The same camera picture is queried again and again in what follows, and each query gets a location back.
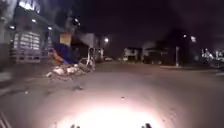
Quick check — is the bicycle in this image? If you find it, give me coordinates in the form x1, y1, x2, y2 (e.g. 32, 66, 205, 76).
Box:
78, 47, 97, 72

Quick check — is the car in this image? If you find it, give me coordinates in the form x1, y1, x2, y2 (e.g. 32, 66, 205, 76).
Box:
103, 56, 114, 62

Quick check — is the dark building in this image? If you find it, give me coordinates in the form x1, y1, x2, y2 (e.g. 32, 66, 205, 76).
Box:
141, 40, 178, 66

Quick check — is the grey asphalt road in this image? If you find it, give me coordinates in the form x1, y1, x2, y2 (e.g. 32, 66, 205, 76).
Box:
0, 60, 224, 128

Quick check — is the blue tarp heap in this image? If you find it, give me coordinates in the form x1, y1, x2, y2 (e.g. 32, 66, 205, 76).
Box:
50, 41, 79, 66

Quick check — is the pole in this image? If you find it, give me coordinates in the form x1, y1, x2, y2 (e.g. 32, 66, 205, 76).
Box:
175, 45, 181, 68

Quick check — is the street lamp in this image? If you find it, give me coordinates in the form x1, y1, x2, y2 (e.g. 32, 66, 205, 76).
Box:
103, 37, 110, 62

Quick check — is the large building with lit windows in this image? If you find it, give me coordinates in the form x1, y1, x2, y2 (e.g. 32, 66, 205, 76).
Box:
0, 0, 105, 65

